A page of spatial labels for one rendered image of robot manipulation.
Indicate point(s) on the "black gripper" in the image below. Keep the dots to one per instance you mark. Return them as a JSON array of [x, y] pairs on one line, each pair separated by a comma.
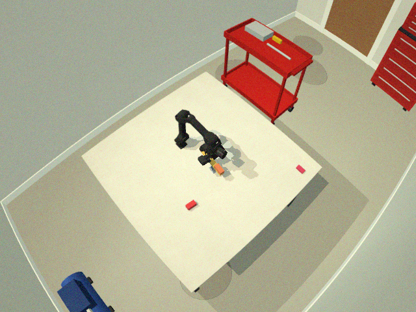
[[206, 158]]

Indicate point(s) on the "small red block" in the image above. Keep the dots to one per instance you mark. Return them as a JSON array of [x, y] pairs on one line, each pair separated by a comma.
[[191, 204], [300, 169]]

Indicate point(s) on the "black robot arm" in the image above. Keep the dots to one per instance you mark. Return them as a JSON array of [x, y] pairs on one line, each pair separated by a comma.
[[210, 138]]

